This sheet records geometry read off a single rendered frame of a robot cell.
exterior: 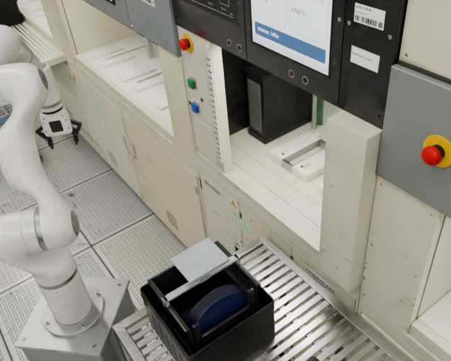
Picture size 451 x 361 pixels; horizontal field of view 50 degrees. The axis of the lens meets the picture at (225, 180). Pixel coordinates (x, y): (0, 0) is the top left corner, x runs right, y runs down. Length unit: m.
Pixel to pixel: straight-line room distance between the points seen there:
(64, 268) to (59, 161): 2.31
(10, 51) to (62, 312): 0.76
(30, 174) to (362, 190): 0.83
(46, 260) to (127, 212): 1.68
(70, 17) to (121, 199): 1.13
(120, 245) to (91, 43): 1.21
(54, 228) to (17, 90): 0.36
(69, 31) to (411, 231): 2.33
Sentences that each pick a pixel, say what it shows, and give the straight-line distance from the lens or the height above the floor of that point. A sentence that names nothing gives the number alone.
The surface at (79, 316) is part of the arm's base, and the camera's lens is 1.60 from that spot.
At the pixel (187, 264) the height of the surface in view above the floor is 1.08.
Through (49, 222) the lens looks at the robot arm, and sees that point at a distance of 1.34.
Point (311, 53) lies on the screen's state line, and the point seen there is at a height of 1.51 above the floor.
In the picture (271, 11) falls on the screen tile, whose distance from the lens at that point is 1.26.
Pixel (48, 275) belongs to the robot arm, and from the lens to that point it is 1.45.
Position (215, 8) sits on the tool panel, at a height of 1.52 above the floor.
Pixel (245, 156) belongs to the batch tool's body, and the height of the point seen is 0.87.
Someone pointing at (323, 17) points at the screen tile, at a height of 1.60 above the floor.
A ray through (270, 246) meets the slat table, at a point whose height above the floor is 0.76.
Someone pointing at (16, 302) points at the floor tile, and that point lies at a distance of 2.84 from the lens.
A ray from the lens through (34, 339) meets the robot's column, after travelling 1.65.
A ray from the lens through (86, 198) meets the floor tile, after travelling 3.28.
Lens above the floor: 2.01
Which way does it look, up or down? 39 degrees down
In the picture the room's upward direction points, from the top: 6 degrees counter-clockwise
